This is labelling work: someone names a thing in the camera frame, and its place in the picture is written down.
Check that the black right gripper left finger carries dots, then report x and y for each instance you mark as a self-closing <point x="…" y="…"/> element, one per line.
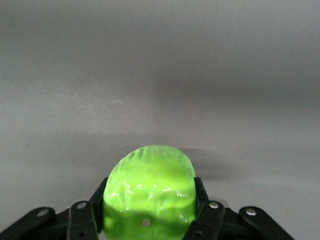
<point x="80" y="220"/>

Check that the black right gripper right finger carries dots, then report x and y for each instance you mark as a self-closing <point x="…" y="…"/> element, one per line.
<point x="215" y="222"/>

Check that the green toy apple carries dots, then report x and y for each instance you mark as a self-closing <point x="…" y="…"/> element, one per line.
<point x="150" y="185"/>

